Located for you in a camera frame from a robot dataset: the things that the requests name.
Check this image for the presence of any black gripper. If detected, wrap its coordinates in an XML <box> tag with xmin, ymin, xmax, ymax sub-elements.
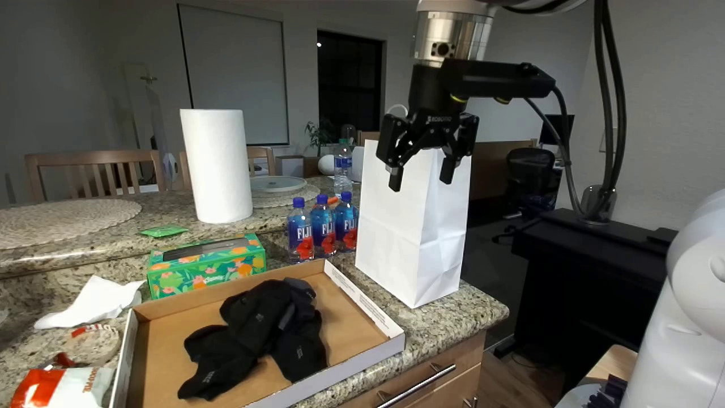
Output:
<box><xmin>375</xmin><ymin>64</ymin><xmax>483</xmax><ymax>192</ymax></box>

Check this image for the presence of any small black sock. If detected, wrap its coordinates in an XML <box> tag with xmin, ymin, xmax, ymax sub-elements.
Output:
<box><xmin>269</xmin><ymin>320</ymin><xmax>330</xmax><ymax>386</ymax></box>

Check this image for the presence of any white paper bag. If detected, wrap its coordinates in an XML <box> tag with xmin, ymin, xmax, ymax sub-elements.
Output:
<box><xmin>353</xmin><ymin>139</ymin><xmax>473</xmax><ymax>310</ymax></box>

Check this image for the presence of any green patterned tissue box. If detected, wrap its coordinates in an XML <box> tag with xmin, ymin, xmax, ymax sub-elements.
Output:
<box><xmin>145</xmin><ymin>231</ymin><xmax>269</xmax><ymax>302</ymax></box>

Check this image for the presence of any brown wooden desk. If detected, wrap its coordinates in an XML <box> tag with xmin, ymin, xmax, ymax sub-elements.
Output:
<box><xmin>469</xmin><ymin>139</ymin><xmax>539</xmax><ymax>204</ymax></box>

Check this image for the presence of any white round vase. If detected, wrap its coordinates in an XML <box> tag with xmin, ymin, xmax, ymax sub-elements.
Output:
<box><xmin>315</xmin><ymin>151</ymin><xmax>345</xmax><ymax>179</ymax></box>

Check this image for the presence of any blue labelled water bottle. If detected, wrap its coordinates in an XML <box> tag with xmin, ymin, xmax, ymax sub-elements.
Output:
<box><xmin>333</xmin><ymin>187</ymin><xmax>361</xmax><ymax>254</ymax></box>
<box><xmin>286</xmin><ymin>194</ymin><xmax>317</xmax><ymax>262</ymax></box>
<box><xmin>311</xmin><ymin>192</ymin><xmax>341</xmax><ymax>258</ymax></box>

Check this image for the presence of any dark window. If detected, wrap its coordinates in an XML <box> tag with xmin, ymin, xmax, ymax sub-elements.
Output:
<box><xmin>315</xmin><ymin>29</ymin><xmax>386</xmax><ymax>142</ymax></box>

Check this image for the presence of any green houseplant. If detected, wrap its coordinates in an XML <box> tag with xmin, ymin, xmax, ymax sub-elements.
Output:
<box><xmin>304</xmin><ymin>118</ymin><xmax>336</xmax><ymax>158</ymax></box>

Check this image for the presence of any black office chair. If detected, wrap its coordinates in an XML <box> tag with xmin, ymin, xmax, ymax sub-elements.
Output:
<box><xmin>504</xmin><ymin>144</ymin><xmax>563</xmax><ymax>221</ymax></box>

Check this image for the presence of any dark computer monitor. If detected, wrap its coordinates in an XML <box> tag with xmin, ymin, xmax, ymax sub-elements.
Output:
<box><xmin>538</xmin><ymin>110</ymin><xmax>575</xmax><ymax>148</ymax></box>

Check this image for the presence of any round white plate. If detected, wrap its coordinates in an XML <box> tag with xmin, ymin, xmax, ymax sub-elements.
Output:
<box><xmin>250</xmin><ymin>171</ymin><xmax>311</xmax><ymax>197</ymax></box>

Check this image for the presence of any black digital piano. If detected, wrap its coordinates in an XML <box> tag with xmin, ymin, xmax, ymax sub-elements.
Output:
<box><xmin>509</xmin><ymin>209</ymin><xmax>680</xmax><ymax>383</ymax></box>

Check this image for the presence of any white paper towel roll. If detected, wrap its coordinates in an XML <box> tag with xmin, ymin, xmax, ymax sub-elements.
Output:
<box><xmin>178</xmin><ymin>106</ymin><xmax>257</xmax><ymax>227</ymax></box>

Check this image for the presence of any wooden counter cabinet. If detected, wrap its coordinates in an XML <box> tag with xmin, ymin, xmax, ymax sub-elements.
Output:
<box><xmin>330</xmin><ymin>331</ymin><xmax>490</xmax><ymax>408</ymax></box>

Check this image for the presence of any flat green card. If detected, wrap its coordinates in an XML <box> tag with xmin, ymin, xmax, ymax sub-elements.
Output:
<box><xmin>138</xmin><ymin>225</ymin><xmax>189</xmax><ymax>239</ymax></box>

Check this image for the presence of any light wooden stool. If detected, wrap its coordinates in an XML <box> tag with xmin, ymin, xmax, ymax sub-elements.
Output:
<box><xmin>584</xmin><ymin>343</ymin><xmax>641</xmax><ymax>383</ymax></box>

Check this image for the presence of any white paper napkin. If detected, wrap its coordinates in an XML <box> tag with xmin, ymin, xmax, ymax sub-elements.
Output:
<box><xmin>31</xmin><ymin>273</ymin><xmax>145</xmax><ymax>332</ymax></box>

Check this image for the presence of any crumpled clear plastic wrapper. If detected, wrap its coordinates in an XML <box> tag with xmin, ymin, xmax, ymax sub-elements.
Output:
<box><xmin>64</xmin><ymin>322</ymin><xmax>122</xmax><ymax>366</ymax></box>

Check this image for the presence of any red and white package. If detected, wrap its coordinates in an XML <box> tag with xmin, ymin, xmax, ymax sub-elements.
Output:
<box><xmin>6</xmin><ymin>361</ymin><xmax>115</xmax><ymax>408</ymax></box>

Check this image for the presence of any thick black cable bundle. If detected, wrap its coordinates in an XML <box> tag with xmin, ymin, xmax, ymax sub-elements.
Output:
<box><xmin>589</xmin><ymin>0</ymin><xmax>629</xmax><ymax>221</ymax></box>

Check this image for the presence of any metal drawer handle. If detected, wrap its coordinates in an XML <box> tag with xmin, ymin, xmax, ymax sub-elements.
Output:
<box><xmin>375</xmin><ymin>362</ymin><xmax>460</xmax><ymax>408</ymax></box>

